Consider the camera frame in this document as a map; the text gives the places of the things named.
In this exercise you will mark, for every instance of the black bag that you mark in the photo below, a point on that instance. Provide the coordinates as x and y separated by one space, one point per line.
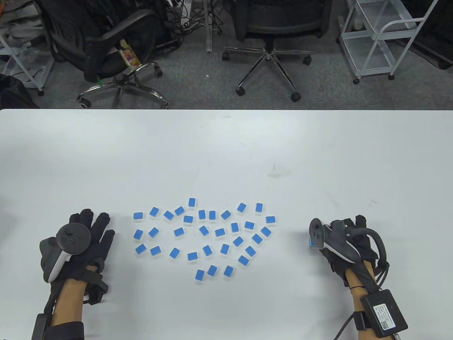
14 94

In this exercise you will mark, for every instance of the black mesh office chair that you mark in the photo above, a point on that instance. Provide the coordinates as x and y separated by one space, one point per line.
279 21

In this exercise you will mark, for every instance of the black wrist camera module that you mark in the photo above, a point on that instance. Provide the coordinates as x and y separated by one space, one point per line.
341 279
95 288

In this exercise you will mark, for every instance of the person's left hand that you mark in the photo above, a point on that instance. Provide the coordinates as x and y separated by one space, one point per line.
97 251

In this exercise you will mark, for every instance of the blue mahjong tiles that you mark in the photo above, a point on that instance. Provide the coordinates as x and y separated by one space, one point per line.
219 232

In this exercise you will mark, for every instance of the plain black forearm box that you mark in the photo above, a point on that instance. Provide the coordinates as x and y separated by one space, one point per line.
41 328

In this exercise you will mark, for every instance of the black box with white label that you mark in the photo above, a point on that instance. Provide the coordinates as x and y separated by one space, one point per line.
384 313

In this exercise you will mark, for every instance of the grey and white controller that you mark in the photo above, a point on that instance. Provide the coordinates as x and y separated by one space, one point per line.
73 241
316 233

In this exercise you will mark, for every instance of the person's right hand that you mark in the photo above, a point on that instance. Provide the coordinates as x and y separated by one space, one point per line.
336 262

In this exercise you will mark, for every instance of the person's left forearm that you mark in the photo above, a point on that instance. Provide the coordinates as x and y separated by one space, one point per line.
68 304

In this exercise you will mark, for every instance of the white metal rack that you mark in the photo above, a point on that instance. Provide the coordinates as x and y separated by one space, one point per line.
33 76

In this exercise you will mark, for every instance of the white desk leg post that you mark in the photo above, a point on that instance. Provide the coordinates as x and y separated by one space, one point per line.
210 28

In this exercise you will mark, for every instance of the person's right forearm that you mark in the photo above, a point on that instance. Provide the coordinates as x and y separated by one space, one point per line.
354 279

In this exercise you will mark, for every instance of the grey crumpled cloth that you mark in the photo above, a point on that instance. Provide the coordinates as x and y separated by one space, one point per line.
16 26

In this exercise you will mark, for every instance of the black chair with chrome base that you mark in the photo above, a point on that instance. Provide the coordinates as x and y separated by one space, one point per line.
106 46

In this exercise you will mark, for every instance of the black flat case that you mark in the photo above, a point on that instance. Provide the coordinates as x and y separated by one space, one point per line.
437 46

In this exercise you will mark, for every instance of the colourful snack packet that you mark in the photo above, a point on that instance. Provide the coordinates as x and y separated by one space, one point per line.
129 56

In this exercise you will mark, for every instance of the white metal cart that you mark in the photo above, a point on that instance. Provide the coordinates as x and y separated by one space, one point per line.
368 58

